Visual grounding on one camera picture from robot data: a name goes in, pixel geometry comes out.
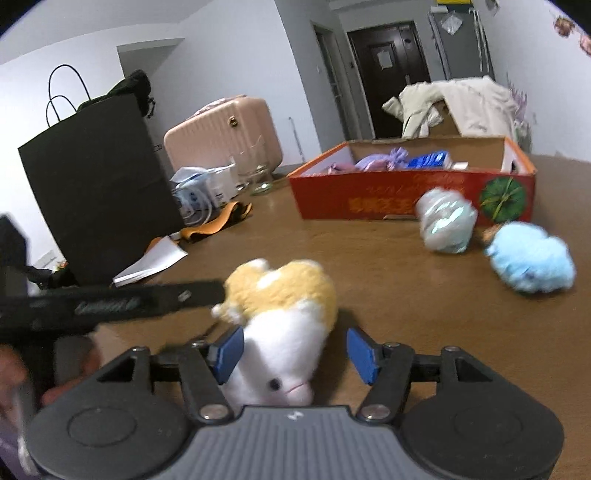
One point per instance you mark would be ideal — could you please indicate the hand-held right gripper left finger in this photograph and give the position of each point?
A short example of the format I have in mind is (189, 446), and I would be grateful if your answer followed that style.
(228, 356)

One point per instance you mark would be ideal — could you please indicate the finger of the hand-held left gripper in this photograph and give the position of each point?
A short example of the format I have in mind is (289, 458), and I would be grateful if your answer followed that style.
(152, 297)

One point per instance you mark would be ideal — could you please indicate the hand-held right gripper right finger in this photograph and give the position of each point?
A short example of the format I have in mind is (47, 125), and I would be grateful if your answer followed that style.
(362, 357)

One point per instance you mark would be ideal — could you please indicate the yellow white corgi plush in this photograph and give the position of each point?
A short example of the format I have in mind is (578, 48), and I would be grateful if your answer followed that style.
(286, 295)

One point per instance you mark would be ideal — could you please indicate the orange cardboard box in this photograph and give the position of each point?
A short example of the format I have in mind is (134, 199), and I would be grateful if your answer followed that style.
(351, 198)

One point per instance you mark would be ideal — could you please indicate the pink soft item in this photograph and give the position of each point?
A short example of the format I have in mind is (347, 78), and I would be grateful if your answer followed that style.
(341, 168)

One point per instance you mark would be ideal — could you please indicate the person's left hand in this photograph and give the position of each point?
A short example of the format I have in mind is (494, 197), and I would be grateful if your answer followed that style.
(76, 364)

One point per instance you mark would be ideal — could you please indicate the white notebook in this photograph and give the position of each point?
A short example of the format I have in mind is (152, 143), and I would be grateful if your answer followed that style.
(152, 263)

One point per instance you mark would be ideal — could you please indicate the plastic bag of face masks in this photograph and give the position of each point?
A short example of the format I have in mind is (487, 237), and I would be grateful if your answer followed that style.
(203, 189)

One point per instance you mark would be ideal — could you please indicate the black paper bag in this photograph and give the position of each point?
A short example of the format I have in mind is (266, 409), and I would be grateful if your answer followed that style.
(101, 184)

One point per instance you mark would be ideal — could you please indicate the clear glass jar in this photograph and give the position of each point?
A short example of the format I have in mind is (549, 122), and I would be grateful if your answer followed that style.
(261, 182)

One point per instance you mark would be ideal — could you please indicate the clear plastic wrapped bundle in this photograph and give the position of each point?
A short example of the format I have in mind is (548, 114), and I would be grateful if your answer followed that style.
(445, 221)

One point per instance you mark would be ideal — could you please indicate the pink ribbed suitcase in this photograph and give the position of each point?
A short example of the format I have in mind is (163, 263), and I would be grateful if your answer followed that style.
(221, 138)

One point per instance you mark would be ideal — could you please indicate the light blue fluffy plush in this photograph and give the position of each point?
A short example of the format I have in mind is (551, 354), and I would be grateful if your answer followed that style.
(531, 258)

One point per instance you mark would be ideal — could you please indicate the purple knitted pouch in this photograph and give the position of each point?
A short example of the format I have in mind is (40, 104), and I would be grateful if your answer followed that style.
(374, 161)

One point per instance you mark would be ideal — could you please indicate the blue packet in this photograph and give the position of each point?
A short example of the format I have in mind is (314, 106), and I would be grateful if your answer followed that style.
(429, 161)

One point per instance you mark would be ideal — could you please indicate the black backpack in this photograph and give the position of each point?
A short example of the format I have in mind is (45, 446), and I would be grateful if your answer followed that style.
(131, 87)

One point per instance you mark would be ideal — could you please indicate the dark entrance door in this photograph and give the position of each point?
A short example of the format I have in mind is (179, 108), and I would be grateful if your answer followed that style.
(397, 92)

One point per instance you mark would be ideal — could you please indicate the cream coat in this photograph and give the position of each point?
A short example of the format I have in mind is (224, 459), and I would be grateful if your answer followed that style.
(471, 106)

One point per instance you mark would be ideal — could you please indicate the grey side door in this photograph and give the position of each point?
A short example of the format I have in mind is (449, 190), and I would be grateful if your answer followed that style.
(334, 83)

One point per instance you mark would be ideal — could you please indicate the white paper notice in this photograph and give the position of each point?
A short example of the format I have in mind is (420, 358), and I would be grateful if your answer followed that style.
(385, 58)

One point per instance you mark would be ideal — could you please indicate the grey refrigerator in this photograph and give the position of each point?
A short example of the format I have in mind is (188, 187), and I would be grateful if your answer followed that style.
(461, 50)

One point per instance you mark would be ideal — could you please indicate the clear plastic bag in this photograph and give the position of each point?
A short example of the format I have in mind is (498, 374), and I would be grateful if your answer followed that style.
(450, 23)

